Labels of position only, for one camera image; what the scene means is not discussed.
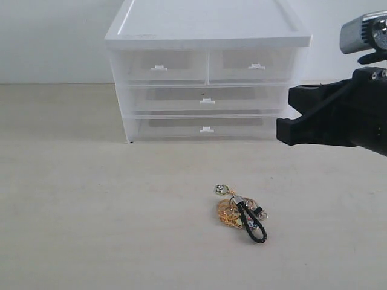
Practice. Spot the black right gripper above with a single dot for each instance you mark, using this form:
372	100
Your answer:
324	121

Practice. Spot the keychain with black strap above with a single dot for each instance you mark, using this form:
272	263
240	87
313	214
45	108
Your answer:
242	213

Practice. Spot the small drawer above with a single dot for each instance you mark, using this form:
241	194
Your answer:
158	67
264	65

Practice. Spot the bottom wide drawer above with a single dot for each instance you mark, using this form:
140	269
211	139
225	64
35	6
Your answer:
200	127

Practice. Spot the translucent plastic drawer cabinet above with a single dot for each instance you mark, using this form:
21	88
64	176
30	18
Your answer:
209	26

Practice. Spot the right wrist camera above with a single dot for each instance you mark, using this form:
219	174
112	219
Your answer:
366	32

